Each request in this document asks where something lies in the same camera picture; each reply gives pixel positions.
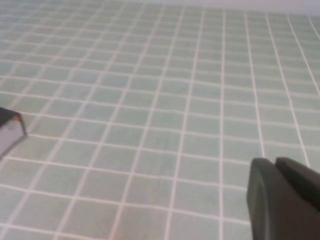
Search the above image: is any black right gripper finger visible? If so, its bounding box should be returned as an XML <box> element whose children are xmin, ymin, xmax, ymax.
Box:
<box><xmin>246</xmin><ymin>156</ymin><xmax>320</xmax><ymax>240</ymax></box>

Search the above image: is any black glasses case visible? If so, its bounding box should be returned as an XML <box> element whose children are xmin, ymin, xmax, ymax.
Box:
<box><xmin>0</xmin><ymin>106</ymin><xmax>29</xmax><ymax>161</ymax></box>

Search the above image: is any green checkered tablecloth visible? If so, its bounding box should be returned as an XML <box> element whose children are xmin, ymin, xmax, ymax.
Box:
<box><xmin>0</xmin><ymin>0</ymin><xmax>320</xmax><ymax>240</ymax></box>

